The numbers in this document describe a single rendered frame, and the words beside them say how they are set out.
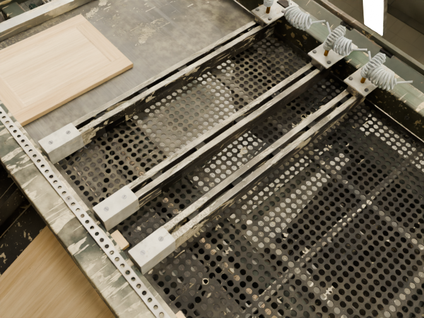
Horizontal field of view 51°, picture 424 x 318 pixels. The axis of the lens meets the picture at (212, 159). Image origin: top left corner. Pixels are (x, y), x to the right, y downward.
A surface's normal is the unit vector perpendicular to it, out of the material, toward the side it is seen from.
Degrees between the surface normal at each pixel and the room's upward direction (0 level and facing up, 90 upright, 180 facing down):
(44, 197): 60
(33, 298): 90
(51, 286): 90
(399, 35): 90
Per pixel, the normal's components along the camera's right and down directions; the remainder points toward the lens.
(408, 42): -0.34, -0.24
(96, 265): 0.07, -0.55
